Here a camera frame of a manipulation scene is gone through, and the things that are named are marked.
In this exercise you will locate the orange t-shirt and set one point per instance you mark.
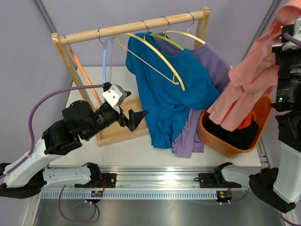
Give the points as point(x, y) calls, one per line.
point(248, 120)

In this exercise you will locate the black t-shirt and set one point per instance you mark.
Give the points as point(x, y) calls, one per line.
point(239, 138)

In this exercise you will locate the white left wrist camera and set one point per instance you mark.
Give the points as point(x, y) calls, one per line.
point(114, 95)

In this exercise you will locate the green plastic hanger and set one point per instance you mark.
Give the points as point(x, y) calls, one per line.
point(167, 40)

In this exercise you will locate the light blue plastic hanger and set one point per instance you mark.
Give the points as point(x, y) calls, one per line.
point(104, 54)

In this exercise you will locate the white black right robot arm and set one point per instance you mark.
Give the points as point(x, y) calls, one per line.
point(281, 187)

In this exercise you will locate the purple t-shirt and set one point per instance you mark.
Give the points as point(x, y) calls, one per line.
point(218, 69)

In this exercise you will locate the wooden clothes rack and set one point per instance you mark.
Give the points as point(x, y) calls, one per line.
point(117, 134)

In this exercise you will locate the aluminium mounting rail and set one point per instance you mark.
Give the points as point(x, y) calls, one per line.
point(156, 178)

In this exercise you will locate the white slotted cable duct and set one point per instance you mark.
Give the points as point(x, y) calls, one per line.
point(130, 195)

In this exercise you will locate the orange laundry basket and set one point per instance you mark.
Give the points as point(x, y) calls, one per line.
point(262, 110)

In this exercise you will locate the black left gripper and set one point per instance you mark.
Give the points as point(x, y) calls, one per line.
point(135, 117)

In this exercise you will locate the pink t-shirt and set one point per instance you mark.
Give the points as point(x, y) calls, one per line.
point(255, 76)

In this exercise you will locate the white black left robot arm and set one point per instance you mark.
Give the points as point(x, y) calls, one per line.
point(28, 176)

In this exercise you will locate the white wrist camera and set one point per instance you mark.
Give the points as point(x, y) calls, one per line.
point(291, 35)
point(114, 95)

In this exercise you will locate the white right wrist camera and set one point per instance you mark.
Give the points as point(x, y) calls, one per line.
point(291, 35)

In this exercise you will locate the blue t-shirt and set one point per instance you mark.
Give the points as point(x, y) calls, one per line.
point(168, 105)

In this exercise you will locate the cream plastic hanger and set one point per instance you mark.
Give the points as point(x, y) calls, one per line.
point(185, 35)

